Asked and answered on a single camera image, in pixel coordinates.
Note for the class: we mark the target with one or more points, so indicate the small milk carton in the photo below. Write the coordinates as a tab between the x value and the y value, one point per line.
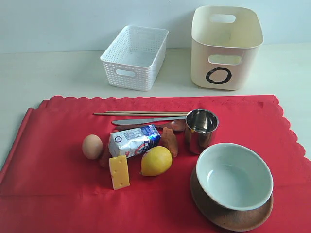
133	142

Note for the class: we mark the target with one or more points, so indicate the yellow lemon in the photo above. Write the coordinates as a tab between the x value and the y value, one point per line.
156	161

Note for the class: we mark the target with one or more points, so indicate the red sausage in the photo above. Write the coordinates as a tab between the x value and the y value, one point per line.
105	156

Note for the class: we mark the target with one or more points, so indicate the yellow cheese wedge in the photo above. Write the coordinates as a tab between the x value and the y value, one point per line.
119	172

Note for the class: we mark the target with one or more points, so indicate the brown egg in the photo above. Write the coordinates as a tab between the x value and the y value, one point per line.
92	147

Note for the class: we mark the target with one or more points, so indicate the brown wooden spoon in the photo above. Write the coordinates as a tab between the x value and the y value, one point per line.
175	125

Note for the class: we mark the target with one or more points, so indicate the silver table knife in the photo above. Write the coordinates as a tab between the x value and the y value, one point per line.
143	121

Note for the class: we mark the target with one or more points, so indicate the orange fried food piece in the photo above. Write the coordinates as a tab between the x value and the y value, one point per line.
169	140

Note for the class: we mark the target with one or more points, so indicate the upper wooden chopstick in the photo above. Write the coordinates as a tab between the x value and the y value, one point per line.
149	112

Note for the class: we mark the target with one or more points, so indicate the wooden chopstick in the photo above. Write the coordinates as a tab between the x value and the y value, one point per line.
141	114
149	112

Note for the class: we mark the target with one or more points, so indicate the stainless steel cup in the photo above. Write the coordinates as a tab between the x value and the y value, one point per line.
200	128

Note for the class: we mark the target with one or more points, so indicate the white perforated plastic basket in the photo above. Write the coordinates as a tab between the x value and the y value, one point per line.
135	57

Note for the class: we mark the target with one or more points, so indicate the lower wooden chopstick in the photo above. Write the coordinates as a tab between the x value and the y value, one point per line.
141	114

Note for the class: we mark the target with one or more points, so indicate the white ceramic bowl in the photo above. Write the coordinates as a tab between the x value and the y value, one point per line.
234	176

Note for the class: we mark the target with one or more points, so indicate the cream plastic bin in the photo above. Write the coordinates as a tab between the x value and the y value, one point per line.
225	42

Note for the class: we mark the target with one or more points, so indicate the brown wooden plate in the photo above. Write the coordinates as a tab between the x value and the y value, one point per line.
238	221

